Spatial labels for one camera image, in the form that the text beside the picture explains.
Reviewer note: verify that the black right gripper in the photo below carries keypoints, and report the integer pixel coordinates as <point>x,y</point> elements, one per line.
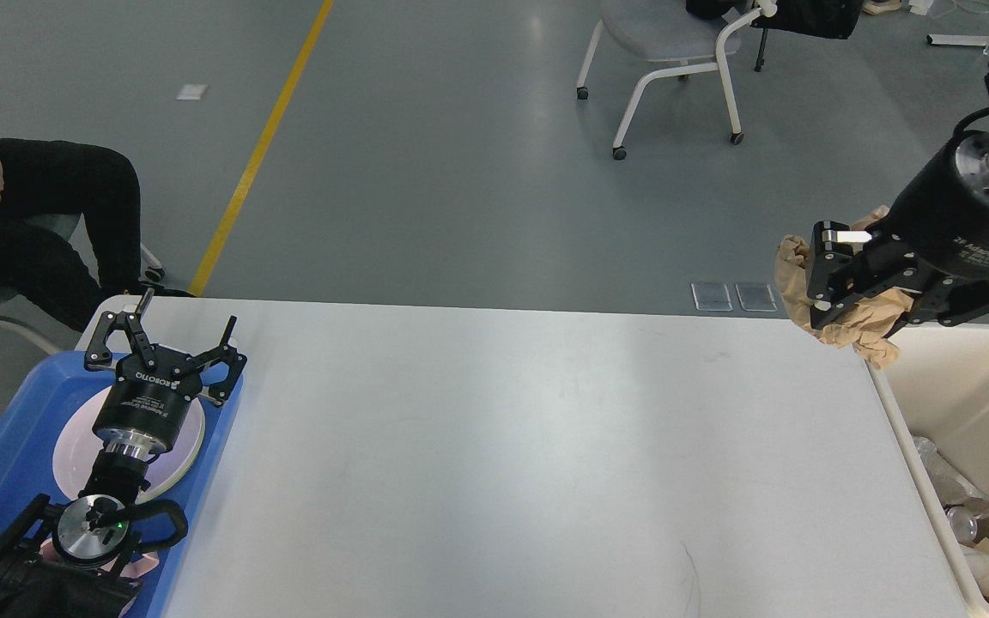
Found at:
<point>942,219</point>

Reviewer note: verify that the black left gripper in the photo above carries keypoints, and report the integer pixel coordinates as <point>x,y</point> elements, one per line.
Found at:
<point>149,403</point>

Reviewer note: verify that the brown paper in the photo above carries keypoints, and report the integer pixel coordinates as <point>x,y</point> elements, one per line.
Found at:
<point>865,327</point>

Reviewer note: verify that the pink plate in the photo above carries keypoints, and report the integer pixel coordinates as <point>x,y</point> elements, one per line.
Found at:
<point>77,447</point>

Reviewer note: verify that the small silver foil bag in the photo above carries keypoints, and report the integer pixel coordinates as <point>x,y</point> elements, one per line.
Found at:
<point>953,488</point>

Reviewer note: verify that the crushed red can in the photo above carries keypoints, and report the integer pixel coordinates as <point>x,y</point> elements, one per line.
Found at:
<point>963,523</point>

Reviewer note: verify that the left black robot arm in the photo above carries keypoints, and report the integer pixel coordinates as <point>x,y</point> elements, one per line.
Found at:
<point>105,456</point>

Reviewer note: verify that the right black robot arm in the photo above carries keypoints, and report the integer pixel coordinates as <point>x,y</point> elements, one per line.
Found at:
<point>932,244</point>

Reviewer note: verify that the beige plastic bin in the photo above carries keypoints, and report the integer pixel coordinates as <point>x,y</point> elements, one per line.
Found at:
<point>939,389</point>

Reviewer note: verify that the blue plastic tray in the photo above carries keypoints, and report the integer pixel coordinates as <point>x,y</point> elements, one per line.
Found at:
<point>30,429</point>

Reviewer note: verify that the person in black left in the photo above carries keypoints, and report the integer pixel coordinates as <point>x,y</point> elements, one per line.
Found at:
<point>70,227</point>

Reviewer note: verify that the walking person black sneakers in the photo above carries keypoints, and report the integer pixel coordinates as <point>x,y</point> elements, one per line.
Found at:
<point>820,19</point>

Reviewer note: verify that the grey white office chair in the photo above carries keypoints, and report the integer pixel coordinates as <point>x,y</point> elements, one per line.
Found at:
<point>664,32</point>

